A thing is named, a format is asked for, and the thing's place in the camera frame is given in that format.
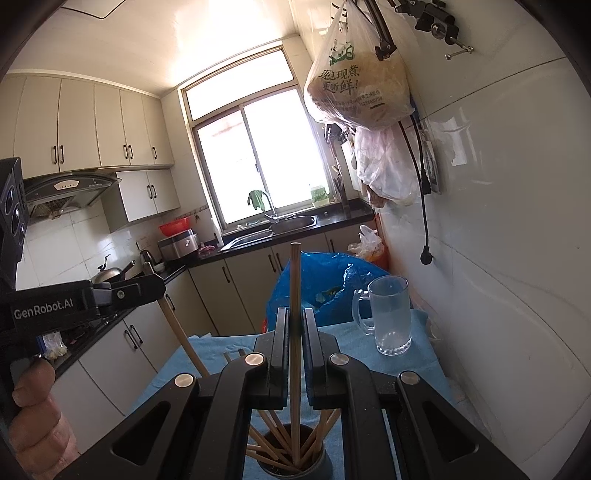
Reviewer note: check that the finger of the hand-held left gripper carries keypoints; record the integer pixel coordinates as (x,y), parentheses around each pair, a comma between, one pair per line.
(134,290)

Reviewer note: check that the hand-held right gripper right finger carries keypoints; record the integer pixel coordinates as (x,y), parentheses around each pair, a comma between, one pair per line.
(309,350)

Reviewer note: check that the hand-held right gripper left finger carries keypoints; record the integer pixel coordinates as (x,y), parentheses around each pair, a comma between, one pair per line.
(282,350)

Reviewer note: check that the wooden chopstick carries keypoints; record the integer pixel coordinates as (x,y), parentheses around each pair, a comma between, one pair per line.
(184,344)
(295,277)

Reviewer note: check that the bunch of wooden chopsticks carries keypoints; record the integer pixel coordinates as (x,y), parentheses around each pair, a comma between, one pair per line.
(264,444)

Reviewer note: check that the dark grey utensil holder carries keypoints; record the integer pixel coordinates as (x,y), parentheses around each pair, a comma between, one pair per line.
(321,470)

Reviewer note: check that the person's left hand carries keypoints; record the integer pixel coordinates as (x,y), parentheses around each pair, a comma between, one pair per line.
(41,434)

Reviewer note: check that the black wok with lid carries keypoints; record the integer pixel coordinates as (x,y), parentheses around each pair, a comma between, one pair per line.
(108,275)

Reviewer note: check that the steel kettle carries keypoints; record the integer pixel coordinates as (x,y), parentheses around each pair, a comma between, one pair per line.
(147,259)

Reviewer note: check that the blue towel table cover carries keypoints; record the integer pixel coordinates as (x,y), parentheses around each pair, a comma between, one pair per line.
(346,344)

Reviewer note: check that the small clear plastic bag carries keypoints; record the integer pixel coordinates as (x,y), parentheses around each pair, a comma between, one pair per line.
(54,347)

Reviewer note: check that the steel box appliance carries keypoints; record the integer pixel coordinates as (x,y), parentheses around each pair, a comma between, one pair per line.
(178,247)

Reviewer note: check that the beige base cabinets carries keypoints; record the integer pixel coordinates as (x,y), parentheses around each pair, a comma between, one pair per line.
(115,355)

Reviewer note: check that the red plastic basin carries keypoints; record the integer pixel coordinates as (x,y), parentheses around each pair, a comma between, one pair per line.
(174,227)

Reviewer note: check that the blue plastic bag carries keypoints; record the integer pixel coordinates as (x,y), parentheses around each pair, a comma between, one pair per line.
(323,272)

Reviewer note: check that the pink cloth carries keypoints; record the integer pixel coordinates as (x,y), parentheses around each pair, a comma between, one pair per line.
(206,251)

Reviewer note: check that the clear glass mug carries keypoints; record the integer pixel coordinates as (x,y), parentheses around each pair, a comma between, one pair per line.
(390,314)

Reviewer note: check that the range hood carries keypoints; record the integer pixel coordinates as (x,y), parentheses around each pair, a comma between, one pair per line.
(69,189)

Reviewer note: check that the white plastic bag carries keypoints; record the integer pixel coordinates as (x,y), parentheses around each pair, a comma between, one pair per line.
(367,244)

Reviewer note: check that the steel kitchen sink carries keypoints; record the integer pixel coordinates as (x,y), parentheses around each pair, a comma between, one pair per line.
(291,225)

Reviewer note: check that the black kitchen countertop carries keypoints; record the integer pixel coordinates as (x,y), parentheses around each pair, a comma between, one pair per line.
(332,219)

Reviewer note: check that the metal faucet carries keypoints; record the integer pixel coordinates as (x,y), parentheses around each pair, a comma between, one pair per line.
(271,207)

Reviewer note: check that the green cloth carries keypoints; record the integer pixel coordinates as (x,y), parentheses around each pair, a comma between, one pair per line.
(255,198)

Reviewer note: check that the green cup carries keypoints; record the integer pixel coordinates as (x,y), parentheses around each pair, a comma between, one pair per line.
(318,194)

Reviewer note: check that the kitchen window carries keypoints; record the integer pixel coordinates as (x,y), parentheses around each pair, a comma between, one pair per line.
(272,152)

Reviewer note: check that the green printed plastic bag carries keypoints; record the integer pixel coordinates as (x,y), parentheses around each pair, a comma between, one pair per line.
(360,92)

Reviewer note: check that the beige wall cabinets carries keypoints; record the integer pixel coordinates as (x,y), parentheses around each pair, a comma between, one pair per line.
(78,124)

